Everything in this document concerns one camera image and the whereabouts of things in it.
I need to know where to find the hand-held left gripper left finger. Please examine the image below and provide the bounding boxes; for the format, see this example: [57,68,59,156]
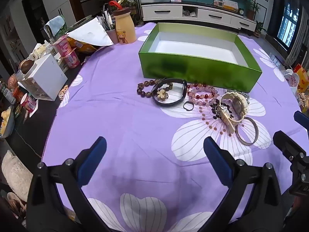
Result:
[26,136,114,232]

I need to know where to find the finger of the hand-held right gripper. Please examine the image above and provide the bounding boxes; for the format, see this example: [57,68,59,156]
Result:
[273,130,307,161]
[294,111,309,129]

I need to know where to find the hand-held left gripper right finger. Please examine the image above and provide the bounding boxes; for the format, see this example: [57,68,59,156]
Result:
[203,136,286,232]

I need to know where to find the silver bangle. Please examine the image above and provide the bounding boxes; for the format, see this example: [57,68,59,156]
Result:
[235,117,259,146]

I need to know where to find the cream wrist watch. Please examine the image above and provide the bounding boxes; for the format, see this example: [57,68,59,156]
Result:
[216,92,249,134]

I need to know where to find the pale pink bead bracelet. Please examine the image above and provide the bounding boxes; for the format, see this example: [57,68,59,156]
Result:
[191,89,221,107]

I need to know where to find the black bangle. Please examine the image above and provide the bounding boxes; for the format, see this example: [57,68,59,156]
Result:
[151,78,188,107]

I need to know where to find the red bead bracelet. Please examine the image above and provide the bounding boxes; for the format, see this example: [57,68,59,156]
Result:
[187,83,219,101]

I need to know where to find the dark brown bead bracelet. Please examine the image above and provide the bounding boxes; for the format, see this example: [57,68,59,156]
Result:
[137,78,173,99]

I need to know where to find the gold flower brooch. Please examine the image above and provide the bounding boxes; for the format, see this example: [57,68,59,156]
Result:
[156,89,169,101]

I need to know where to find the green cardboard box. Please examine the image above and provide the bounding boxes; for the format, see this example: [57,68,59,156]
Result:
[138,23,263,93]

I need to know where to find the red white snack bag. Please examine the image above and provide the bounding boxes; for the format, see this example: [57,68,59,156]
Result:
[281,69,300,95]

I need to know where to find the yellow snack bag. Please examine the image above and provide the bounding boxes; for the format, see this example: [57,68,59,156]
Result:
[293,64,309,92]

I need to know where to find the purple floral tablecloth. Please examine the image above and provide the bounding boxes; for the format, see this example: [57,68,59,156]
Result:
[41,23,302,232]

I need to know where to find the small brown patterned pouch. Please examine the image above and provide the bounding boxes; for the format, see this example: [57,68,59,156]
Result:
[58,85,70,101]

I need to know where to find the white fluffy cushion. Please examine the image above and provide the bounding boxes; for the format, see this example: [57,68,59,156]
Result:
[1,150,33,202]

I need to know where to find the pink yogurt cup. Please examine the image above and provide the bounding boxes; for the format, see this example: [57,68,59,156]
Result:
[53,35,76,56]
[64,52,80,68]
[20,94,38,113]

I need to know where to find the bowl of yellow food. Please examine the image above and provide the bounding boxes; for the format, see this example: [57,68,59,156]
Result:
[0,105,15,138]

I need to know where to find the white cardboard box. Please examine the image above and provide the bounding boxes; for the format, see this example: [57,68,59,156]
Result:
[18,53,68,101]

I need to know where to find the window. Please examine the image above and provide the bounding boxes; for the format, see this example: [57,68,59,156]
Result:
[275,2,302,49]

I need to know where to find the small potted plant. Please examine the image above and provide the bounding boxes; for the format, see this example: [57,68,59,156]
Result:
[255,20,268,38]

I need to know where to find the orange snack bag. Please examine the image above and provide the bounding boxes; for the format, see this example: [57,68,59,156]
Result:
[68,37,97,54]

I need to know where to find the brown round fruit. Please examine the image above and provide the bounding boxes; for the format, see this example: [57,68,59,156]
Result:
[19,59,35,74]

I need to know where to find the tall potted plant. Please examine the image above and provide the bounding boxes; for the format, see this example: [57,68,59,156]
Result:
[246,0,261,21]

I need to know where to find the grey pen cup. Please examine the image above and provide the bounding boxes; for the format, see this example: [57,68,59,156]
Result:
[105,28,120,44]

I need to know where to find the white paper sheet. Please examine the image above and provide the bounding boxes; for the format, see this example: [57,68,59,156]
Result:
[66,17,114,47]

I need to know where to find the yellow bear bottle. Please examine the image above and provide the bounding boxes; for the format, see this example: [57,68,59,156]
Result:
[109,1,137,44]

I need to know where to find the white desk calendar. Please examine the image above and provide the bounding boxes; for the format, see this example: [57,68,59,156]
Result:
[214,0,238,10]

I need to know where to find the green tissue packet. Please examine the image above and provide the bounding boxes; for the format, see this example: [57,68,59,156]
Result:
[44,15,67,40]

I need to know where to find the bundle of pens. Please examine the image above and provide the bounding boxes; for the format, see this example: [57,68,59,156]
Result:
[103,5,117,31]

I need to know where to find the white television cabinet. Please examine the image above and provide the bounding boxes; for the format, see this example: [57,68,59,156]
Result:
[141,2,257,32]

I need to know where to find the bushy floor plant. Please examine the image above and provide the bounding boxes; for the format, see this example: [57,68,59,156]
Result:
[118,0,138,15]

